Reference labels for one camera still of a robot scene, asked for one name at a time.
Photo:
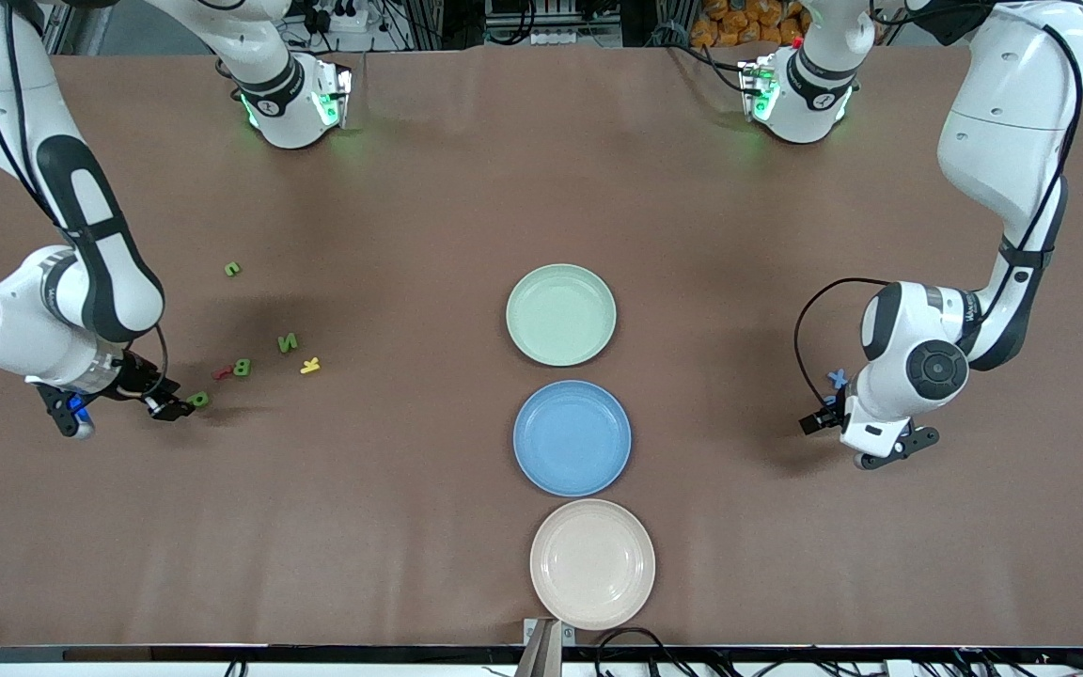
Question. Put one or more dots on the light green plate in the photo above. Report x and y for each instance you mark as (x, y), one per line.
(561, 315)

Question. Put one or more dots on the green foam letter B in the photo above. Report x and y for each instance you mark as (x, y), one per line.
(242, 367)

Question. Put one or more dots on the white power strip with plugs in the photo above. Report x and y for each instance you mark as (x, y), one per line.
(344, 14)

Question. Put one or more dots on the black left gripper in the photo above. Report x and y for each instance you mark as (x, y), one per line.
(827, 415)

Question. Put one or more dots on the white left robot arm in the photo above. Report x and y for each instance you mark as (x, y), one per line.
(1002, 141)

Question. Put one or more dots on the aluminium frame profile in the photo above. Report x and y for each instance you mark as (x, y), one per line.
(57, 28)

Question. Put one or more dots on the white socket strip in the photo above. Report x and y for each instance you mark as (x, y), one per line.
(560, 39)

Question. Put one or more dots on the green foam letter N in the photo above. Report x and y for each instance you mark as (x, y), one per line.
(288, 342)

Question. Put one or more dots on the green foam letter P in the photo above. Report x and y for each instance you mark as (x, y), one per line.
(200, 399)

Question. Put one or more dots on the blue foam letter X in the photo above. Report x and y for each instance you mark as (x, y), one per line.
(838, 377)

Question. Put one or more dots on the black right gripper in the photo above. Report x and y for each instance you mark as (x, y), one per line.
(138, 380)

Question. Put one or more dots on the yellow foam letter K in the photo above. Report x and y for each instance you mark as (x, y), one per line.
(310, 366)

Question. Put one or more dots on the pile of orange objects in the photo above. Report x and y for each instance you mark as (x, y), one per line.
(739, 23)

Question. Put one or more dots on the beige plate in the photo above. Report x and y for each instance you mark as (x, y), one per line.
(592, 564)

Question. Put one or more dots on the metal bracket at table edge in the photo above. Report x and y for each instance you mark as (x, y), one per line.
(541, 649)

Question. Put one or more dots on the blue plate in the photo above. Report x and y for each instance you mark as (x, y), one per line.
(572, 438)

